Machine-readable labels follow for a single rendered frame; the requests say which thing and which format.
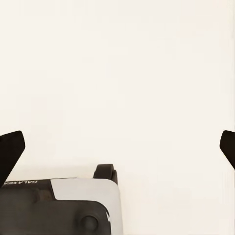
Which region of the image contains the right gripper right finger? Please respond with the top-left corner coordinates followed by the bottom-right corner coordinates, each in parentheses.
top-left (219, 130), bottom-right (235, 170)

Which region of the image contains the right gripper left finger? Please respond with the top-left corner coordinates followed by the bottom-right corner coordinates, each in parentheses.
top-left (0, 130), bottom-right (25, 188)

